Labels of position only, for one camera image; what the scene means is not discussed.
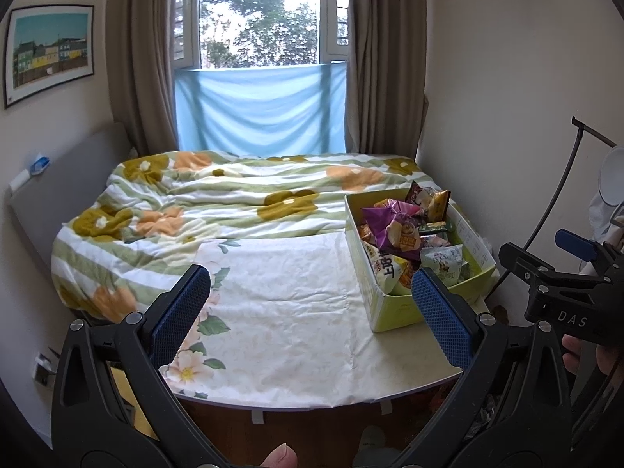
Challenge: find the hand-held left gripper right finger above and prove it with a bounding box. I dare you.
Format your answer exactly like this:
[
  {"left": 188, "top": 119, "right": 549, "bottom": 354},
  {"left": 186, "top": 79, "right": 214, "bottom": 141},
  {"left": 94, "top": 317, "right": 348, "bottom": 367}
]
[{"left": 411, "top": 267, "right": 573, "bottom": 468}]

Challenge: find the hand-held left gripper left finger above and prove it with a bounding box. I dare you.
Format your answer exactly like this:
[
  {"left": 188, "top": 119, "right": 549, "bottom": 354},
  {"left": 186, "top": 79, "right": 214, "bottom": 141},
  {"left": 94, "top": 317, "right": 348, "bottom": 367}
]
[{"left": 51, "top": 263, "right": 222, "bottom": 468}]

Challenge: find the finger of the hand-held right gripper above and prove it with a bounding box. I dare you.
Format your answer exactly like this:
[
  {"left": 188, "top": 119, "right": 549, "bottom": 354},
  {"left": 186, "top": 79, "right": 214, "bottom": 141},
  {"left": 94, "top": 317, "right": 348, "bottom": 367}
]
[
  {"left": 555, "top": 229, "right": 624, "bottom": 266},
  {"left": 498, "top": 242, "right": 593, "bottom": 288}
]

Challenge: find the green cardboard box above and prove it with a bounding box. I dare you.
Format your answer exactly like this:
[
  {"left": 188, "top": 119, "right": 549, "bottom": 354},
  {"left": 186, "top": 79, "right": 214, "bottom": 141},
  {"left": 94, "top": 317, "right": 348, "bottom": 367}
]
[{"left": 344, "top": 186, "right": 498, "bottom": 333}]

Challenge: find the silver printed snack packet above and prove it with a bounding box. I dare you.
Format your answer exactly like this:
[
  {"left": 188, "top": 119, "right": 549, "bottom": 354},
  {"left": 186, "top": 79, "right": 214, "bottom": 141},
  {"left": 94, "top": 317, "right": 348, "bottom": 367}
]
[{"left": 420, "top": 245, "right": 464, "bottom": 286}]

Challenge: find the white black-lettered snack packet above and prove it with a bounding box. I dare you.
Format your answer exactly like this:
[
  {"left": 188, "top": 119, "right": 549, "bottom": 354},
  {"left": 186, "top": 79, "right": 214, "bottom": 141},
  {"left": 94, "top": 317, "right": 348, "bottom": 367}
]
[{"left": 363, "top": 243, "right": 413, "bottom": 296}]

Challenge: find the purple chip packet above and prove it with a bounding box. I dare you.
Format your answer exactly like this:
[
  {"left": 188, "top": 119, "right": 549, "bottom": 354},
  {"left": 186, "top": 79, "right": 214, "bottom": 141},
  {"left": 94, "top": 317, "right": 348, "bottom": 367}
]
[{"left": 362, "top": 202, "right": 425, "bottom": 252}]

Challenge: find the dark orange-edged snack packet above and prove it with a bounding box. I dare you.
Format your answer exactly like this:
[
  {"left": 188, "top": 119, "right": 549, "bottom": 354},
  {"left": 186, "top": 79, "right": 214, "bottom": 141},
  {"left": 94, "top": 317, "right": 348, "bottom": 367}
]
[{"left": 407, "top": 180, "right": 452, "bottom": 222}]

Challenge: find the person's right hand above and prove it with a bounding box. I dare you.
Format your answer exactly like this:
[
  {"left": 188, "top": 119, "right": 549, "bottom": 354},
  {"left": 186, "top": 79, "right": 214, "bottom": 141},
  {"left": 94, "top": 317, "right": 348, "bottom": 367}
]
[{"left": 562, "top": 334, "right": 624, "bottom": 375}]

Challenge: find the person's left hand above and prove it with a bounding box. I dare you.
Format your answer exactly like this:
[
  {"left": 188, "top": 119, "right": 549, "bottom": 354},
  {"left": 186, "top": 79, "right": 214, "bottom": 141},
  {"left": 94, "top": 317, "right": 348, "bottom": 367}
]
[{"left": 258, "top": 443, "right": 299, "bottom": 468}]

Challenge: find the white table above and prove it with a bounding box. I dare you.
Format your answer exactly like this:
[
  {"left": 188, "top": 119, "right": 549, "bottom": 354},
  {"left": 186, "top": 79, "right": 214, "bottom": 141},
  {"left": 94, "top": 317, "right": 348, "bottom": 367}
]
[{"left": 158, "top": 297, "right": 493, "bottom": 417}]

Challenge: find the white round object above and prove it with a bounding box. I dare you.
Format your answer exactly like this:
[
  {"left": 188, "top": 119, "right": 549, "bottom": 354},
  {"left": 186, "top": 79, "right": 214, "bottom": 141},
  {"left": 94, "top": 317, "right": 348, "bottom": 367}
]
[{"left": 597, "top": 145, "right": 624, "bottom": 206}]

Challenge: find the yellow box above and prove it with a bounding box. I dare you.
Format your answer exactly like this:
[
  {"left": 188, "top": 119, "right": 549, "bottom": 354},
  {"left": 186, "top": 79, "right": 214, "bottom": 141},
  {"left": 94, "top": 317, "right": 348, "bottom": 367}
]
[{"left": 110, "top": 363, "right": 161, "bottom": 442}]

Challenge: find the black curved rod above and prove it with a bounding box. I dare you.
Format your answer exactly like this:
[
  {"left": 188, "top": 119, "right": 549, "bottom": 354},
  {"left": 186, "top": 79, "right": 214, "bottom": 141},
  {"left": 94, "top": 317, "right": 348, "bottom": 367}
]
[{"left": 526, "top": 116, "right": 617, "bottom": 254}]

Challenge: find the floral tablecloth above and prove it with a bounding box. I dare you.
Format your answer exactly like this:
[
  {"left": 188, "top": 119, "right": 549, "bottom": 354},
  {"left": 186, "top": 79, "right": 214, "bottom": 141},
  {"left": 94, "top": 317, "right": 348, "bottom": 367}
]
[{"left": 158, "top": 233, "right": 391, "bottom": 410}]

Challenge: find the floral striped blanket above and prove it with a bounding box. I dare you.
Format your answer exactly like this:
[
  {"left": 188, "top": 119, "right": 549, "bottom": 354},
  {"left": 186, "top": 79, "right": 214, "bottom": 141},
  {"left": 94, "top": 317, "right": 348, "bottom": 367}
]
[{"left": 51, "top": 150, "right": 427, "bottom": 323}]

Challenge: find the grey-green slipper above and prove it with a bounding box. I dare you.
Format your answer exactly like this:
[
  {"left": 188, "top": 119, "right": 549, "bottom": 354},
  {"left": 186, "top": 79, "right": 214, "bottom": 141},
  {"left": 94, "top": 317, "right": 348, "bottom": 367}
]
[{"left": 351, "top": 425, "right": 391, "bottom": 468}]

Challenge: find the grey headboard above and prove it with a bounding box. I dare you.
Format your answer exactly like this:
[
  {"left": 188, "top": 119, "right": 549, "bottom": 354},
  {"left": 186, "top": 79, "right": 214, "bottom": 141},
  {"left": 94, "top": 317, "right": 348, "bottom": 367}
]
[{"left": 5, "top": 122, "right": 135, "bottom": 313}]

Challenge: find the light blue cloth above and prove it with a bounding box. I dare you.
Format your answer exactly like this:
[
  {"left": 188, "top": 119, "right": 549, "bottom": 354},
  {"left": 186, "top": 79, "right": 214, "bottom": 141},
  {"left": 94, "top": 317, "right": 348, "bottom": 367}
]
[{"left": 173, "top": 62, "right": 349, "bottom": 157}]

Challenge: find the brown curtain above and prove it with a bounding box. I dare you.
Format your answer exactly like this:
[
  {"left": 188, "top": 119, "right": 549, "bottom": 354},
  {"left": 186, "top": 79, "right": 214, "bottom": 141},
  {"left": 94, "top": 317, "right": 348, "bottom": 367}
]
[
  {"left": 105, "top": 0, "right": 183, "bottom": 157},
  {"left": 345, "top": 0, "right": 430, "bottom": 161}
]

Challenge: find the framed town picture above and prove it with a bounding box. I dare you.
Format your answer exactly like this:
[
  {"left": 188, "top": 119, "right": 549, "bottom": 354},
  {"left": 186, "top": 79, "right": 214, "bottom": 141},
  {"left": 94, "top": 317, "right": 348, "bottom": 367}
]
[{"left": 4, "top": 5, "right": 96, "bottom": 109}]

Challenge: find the window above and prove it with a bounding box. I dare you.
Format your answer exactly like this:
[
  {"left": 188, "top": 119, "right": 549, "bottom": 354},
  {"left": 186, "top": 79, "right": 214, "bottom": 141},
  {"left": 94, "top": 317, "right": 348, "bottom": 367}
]
[{"left": 173, "top": 0, "right": 352, "bottom": 71}]

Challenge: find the white wall socket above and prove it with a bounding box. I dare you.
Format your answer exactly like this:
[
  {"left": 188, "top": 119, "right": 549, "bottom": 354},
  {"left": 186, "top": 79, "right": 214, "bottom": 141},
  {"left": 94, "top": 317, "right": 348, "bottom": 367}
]
[{"left": 32, "top": 351, "right": 59, "bottom": 386}]

